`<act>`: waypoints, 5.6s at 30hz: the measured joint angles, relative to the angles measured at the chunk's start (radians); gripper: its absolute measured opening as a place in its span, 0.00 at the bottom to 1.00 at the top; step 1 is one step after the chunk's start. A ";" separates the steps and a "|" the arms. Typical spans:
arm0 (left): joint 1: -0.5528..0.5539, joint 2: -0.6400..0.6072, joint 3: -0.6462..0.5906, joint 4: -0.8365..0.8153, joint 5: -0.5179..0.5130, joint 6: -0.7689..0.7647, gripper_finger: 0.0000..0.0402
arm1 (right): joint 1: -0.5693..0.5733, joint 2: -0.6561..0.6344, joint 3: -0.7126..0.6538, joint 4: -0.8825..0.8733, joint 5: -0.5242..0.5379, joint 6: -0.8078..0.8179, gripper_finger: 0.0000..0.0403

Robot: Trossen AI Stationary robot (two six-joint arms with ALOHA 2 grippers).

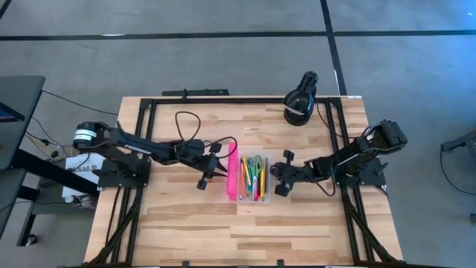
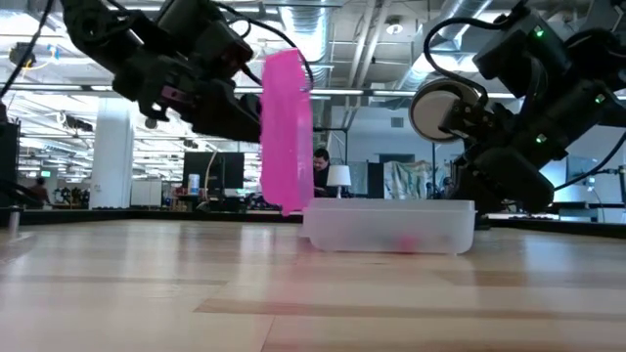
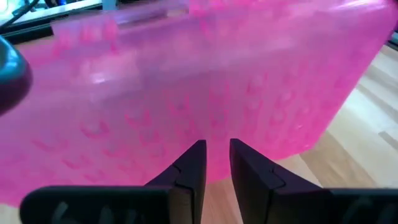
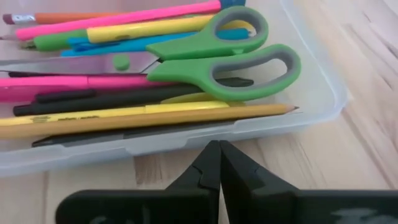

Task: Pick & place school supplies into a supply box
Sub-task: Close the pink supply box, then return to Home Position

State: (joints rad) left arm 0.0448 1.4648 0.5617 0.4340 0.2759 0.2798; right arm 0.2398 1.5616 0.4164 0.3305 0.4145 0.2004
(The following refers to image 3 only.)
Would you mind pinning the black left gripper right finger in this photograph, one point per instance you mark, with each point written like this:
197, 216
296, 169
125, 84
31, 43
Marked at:
252, 180

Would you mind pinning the clear pencil box pink lid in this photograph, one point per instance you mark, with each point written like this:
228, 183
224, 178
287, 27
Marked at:
186, 77

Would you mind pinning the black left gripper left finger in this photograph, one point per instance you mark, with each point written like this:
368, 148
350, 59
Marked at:
189, 177

